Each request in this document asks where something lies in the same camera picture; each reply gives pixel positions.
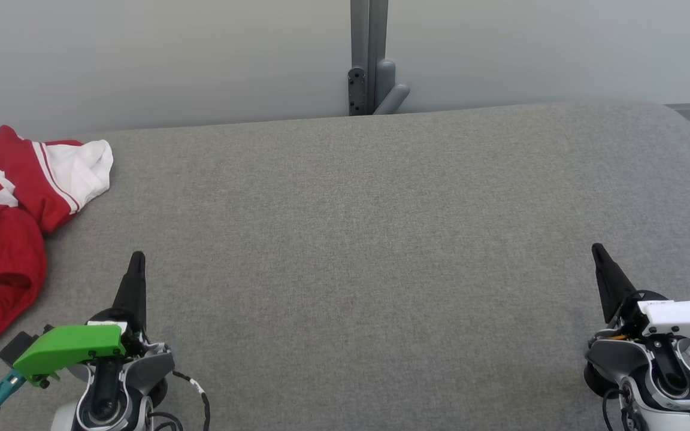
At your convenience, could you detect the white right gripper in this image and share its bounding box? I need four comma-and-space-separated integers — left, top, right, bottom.
592, 243, 690, 347

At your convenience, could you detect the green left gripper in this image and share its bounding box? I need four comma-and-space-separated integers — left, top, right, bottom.
13, 251, 149, 387

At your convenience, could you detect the red jersey with white sleeves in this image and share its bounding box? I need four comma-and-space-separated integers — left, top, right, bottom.
0, 125, 114, 235

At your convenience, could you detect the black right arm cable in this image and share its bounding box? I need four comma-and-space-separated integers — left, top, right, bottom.
601, 388, 630, 431

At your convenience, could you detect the teal left camera connector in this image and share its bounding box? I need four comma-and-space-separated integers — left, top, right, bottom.
0, 369, 26, 415

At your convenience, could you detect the grey metal post with bracket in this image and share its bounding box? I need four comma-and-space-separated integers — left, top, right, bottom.
348, 0, 411, 117

